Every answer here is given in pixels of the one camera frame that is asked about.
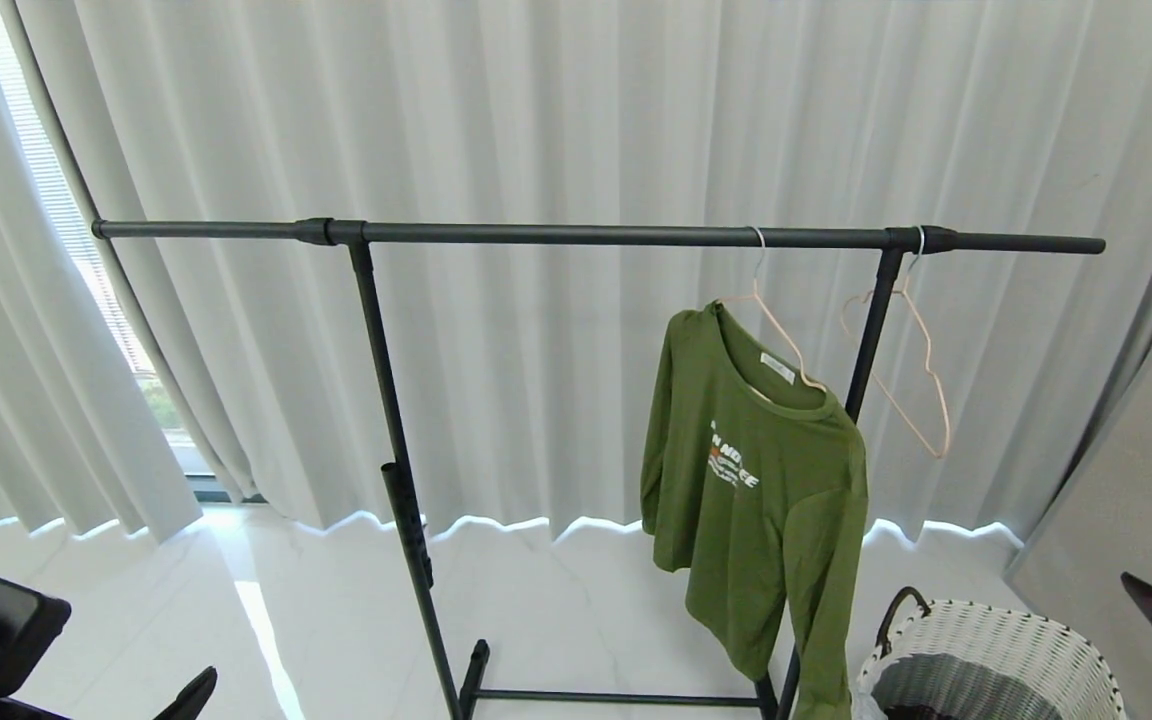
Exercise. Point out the pink clothes hanger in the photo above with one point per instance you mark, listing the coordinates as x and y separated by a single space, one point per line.
781 335
926 360

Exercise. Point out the green garment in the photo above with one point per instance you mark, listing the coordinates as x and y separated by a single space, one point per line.
756 540

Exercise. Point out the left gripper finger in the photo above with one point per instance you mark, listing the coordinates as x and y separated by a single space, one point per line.
191 700

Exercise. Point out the black clothes rack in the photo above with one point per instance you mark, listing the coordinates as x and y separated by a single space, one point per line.
586 235

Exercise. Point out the white laundry basket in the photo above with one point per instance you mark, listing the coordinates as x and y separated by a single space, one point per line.
1006 640

